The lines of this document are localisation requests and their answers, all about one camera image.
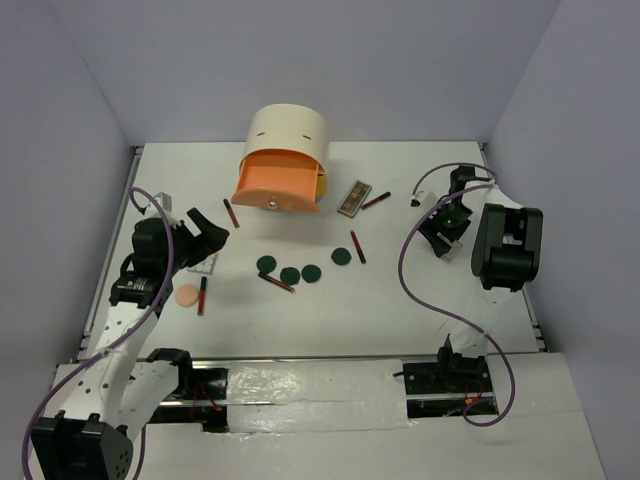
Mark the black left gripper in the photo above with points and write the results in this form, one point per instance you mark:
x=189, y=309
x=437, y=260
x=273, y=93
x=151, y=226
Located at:
x=206, y=243

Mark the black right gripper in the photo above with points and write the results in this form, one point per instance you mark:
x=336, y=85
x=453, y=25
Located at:
x=439, y=245

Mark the red lip gloss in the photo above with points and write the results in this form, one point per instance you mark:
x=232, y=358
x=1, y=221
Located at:
x=276, y=282
x=376, y=200
x=358, y=248
x=231, y=213
x=202, y=296

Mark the white pan makeup palette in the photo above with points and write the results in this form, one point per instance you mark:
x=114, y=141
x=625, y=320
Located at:
x=205, y=267

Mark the orange top drawer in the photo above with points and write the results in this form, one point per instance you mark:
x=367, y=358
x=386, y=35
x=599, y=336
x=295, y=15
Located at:
x=280, y=180

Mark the brown eyeshadow palette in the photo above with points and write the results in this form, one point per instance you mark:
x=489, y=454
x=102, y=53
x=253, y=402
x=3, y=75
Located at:
x=354, y=199

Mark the yellow drawer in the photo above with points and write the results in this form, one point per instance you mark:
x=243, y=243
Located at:
x=322, y=186

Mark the pink square compact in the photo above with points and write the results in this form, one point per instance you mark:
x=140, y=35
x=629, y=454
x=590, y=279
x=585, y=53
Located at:
x=453, y=251

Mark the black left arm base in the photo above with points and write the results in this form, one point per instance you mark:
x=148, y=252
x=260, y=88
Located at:
x=199, y=397

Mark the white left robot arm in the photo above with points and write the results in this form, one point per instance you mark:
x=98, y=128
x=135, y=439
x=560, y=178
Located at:
x=116, y=392

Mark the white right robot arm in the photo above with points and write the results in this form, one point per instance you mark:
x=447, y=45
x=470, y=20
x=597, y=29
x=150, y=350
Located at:
x=505, y=257

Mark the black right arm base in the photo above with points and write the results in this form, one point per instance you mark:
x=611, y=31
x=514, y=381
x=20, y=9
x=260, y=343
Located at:
x=447, y=385

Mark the peach round makeup puff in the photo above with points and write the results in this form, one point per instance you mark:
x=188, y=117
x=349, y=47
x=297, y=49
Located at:
x=187, y=295

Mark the green round pad leftmost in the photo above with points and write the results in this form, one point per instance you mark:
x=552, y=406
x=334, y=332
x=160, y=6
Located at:
x=266, y=264

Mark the red lip gloss by pads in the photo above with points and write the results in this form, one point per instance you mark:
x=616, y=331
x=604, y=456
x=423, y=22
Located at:
x=276, y=282

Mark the green round pad folded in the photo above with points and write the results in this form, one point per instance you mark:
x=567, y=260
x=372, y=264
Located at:
x=290, y=276

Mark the green round pad rightmost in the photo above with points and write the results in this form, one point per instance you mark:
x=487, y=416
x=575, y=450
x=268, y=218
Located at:
x=341, y=256

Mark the cream round drawer cabinet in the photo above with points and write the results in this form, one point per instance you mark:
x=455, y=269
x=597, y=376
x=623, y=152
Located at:
x=289, y=127

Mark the clear plastic sheet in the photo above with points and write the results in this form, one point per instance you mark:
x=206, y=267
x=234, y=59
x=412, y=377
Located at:
x=315, y=396

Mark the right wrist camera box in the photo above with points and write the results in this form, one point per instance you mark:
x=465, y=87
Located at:
x=423, y=199

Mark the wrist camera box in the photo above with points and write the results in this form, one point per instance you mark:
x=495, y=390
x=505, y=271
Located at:
x=423, y=199
x=164, y=200

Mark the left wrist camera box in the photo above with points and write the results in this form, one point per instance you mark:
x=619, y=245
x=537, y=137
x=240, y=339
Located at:
x=164, y=200

